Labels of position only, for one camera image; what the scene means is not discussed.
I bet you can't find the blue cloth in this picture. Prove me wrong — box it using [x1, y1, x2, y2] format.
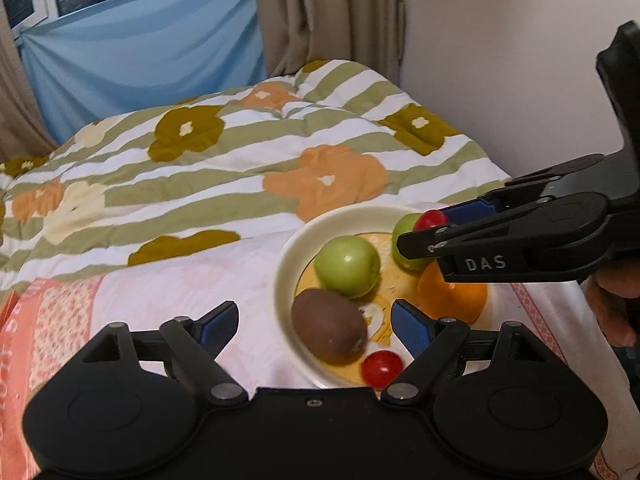
[17, 0, 268, 146]

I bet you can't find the brown kiwi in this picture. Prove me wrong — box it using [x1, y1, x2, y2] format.
[291, 288, 368, 366]

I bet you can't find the beige curtain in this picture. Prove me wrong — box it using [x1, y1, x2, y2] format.
[250, 0, 407, 93]
[0, 15, 58, 161]

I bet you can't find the cream bowl with bear print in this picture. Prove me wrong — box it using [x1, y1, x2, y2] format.
[274, 205, 488, 390]

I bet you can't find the striped floral blanket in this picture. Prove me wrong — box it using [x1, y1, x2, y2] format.
[0, 59, 513, 311]

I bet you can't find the large orange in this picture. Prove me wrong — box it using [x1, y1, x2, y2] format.
[417, 260, 488, 328]

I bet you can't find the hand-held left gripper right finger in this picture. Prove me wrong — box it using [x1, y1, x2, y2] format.
[382, 300, 551, 403]

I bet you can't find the person's right hand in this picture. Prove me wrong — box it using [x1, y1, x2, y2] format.
[585, 255, 640, 346]

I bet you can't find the red cherry tomato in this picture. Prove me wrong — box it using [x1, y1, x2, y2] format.
[361, 350, 404, 389]
[414, 209, 449, 231]

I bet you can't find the green apple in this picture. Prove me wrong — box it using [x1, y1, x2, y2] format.
[314, 236, 382, 298]
[391, 212, 441, 273]

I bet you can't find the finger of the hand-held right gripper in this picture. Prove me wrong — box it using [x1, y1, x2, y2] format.
[445, 154, 608, 223]
[397, 195, 621, 283]

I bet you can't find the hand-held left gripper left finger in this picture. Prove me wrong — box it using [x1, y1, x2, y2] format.
[75, 301, 249, 405]

